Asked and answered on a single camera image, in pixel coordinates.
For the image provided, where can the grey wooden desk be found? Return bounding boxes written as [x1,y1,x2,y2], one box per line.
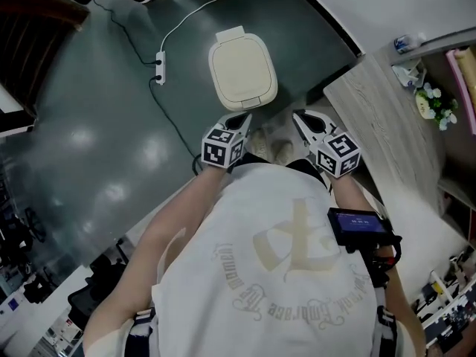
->
[322,45,454,221]

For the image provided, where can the person's left beige shoe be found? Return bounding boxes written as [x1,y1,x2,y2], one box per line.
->
[250,128,269,158]

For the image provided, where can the person's left forearm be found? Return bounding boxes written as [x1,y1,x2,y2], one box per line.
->
[135,164,229,264]

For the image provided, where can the cream lidded trash bin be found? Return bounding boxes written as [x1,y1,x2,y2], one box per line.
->
[208,25,280,112]

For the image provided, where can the blue and white wipes bottle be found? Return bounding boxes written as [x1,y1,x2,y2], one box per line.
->
[393,32,428,55]

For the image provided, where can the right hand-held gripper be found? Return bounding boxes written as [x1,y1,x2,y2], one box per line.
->
[292,109,363,180]

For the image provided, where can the white plastic bag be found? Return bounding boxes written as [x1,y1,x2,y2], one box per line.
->
[390,59,427,89]

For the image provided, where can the person's white t-shirt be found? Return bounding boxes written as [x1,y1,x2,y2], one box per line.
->
[148,161,381,357]

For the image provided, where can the person's black shorts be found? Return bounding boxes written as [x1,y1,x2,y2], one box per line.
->
[240,152,329,190]

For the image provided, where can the white pot of blue flowers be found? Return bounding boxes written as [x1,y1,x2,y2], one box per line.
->
[414,82,460,132]

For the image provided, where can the white power strip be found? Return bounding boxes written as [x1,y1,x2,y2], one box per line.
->
[155,50,167,86]

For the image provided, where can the person's right forearm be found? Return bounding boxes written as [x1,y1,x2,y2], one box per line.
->
[328,176,384,219]

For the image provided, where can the wooden shelf unit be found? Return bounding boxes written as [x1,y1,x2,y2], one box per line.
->
[386,25,476,247]

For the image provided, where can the white power cable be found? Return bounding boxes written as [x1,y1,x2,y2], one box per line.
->
[160,0,228,54]

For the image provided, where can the black office chair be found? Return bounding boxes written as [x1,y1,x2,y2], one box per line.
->
[68,250,128,331]

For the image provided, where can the pink box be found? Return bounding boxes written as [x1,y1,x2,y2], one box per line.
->
[445,48,476,136]

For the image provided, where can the yellow roll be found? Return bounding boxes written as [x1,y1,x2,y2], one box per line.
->
[457,45,476,102]

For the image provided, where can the black cable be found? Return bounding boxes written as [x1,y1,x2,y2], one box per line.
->
[148,75,205,175]
[91,0,161,66]

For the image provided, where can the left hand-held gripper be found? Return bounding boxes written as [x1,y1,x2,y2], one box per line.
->
[201,112,254,170]

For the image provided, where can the black and white harness strap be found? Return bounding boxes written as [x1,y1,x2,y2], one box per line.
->
[374,303,399,357]
[127,306,158,357]

